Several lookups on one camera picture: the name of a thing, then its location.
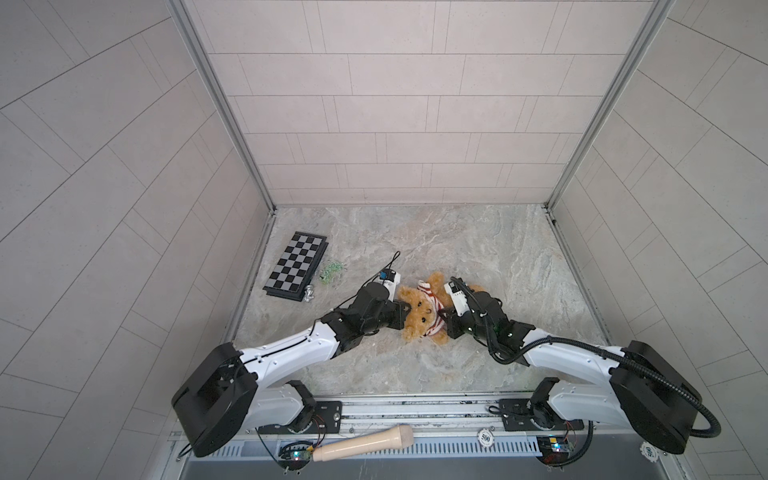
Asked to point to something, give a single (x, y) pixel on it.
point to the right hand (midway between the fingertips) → (437, 315)
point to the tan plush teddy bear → (419, 312)
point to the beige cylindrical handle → (396, 438)
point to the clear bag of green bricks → (329, 271)
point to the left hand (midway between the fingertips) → (419, 308)
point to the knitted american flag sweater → (425, 288)
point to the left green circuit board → (295, 459)
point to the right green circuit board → (554, 449)
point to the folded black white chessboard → (297, 266)
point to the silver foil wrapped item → (308, 293)
